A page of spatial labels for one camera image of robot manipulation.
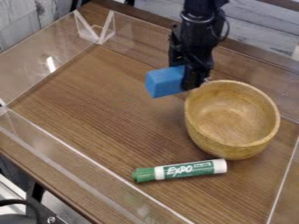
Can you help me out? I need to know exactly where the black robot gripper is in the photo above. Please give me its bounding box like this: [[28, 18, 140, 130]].
[[168, 12, 229, 91]]

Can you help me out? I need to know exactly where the blue foam block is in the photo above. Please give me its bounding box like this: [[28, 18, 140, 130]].
[[144, 66, 184, 98]]

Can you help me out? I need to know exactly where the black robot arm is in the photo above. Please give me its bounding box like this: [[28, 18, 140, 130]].
[[168, 0, 229, 91]]

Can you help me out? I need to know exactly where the brown wooden bowl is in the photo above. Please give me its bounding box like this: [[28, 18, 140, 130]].
[[184, 80, 280, 160]]

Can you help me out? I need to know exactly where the green Expo marker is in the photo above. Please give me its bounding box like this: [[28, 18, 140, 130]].
[[132, 158, 228, 183]]

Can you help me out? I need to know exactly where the clear acrylic tray wall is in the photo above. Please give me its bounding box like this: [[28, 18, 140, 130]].
[[0, 7, 299, 224]]

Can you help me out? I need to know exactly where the black metal bracket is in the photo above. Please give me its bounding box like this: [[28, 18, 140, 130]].
[[26, 183, 68, 224]]

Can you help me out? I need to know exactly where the black cable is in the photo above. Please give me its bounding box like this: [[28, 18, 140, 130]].
[[0, 197, 41, 224]]

